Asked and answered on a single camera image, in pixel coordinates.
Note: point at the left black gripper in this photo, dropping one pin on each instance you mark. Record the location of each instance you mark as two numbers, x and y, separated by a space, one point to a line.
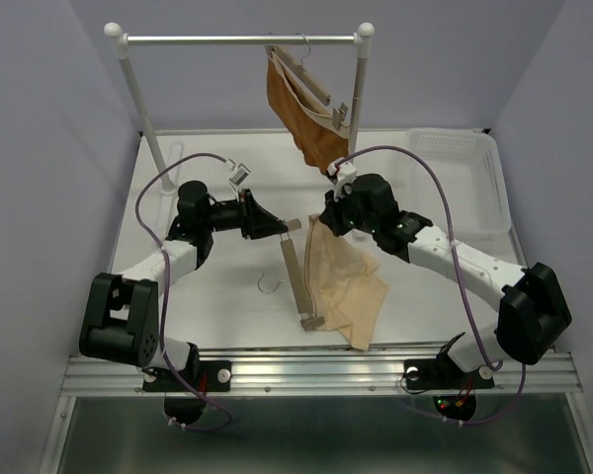
255 221

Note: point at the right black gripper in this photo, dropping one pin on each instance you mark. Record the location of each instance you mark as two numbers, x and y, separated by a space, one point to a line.
329 213

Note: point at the beige underwear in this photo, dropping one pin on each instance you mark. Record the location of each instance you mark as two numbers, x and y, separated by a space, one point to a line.
343 284

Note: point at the wooden clip hanger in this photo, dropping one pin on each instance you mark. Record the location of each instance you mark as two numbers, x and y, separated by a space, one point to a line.
303 300

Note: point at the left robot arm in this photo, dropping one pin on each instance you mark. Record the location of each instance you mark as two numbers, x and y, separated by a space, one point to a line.
122 317

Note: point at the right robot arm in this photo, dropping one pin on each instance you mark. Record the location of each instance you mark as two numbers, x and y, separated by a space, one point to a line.
531 309

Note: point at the brown underwear on hanger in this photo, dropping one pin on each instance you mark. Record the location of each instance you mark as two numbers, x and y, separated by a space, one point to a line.
313 132

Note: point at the white plastic basket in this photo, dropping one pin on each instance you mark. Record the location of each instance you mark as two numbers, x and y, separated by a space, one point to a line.
468 167

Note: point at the white clothes rack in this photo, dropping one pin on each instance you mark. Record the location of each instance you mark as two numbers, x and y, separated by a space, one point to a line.
361 39

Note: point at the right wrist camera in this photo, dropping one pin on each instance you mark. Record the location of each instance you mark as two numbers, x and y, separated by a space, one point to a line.
342 175

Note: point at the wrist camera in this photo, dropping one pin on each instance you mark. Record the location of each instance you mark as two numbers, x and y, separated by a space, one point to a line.
237 174
342 175

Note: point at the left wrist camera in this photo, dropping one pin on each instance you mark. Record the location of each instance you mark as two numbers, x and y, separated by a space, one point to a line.
237 174

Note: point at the aluminium mounting rail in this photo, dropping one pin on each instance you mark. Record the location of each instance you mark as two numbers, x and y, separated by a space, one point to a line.
272 373

